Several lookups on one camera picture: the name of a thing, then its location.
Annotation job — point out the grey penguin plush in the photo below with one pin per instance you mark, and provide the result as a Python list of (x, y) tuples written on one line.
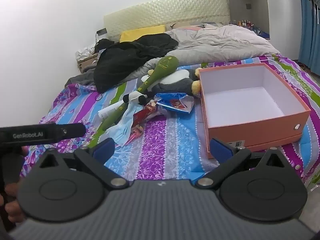
[(175, 83)]

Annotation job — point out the blue face mask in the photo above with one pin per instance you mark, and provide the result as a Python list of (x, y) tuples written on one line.
[(122, 130)]

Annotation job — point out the black jacket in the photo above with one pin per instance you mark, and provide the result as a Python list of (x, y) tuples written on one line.
[(120, 62)]

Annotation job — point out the small panda plush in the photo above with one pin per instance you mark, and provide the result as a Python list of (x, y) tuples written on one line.
[(135, 96)]

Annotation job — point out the blue curtain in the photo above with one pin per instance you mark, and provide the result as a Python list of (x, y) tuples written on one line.
[(308, 30)]

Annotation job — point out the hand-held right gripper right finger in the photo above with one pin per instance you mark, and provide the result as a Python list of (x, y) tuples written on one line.
[(220, 150)]

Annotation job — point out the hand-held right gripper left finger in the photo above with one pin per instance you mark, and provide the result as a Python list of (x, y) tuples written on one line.
[(103, 150)]

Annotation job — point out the pink pillow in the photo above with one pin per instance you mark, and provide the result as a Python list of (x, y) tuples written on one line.
[(195, 27)]

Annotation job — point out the grey fleece blanket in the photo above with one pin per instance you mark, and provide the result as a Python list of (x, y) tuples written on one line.
[(80, 78)]

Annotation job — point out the red packet with pink feathers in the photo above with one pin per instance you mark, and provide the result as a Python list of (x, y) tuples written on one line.
[(145, 111)]

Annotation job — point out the striped floral bed sheet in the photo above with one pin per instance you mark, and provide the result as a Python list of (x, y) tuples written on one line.
[(160, 155)]

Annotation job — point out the person's left hand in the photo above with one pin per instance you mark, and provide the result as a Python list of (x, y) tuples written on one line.
[(12, 210)]

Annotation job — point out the blue plastic item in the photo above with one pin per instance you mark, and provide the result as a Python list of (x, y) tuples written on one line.
[(262, 33)]

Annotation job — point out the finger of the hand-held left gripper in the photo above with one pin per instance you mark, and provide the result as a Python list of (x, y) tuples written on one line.
[(73, 130)]

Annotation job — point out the blue snack packet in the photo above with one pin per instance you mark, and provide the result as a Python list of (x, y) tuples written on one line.
[(175, 103)]

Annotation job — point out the cream padded headboard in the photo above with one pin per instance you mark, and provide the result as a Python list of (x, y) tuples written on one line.
[(162, 12)]

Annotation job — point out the yellow pillow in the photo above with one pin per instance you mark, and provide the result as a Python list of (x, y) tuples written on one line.
[(140, 32)]

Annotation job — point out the brown cardboard box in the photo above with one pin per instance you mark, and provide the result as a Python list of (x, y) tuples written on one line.
[(85, 63)]

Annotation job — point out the dark cloth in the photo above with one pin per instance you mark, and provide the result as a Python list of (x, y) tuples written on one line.
[(102, 43)]

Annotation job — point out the row of small bottles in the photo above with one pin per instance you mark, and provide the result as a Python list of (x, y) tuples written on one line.
[(243, 24)]

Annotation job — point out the grey duvet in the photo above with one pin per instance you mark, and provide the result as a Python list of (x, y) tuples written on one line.
[(220, 45)]

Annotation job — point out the white crumpled cloth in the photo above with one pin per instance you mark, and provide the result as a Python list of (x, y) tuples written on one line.
[(85, 51)]

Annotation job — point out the orange cardboard box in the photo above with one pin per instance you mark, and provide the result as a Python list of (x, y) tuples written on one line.
[(250, 130)]

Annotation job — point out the green plush mallet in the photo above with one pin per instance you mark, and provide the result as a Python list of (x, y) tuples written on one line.
[(165, 63)]

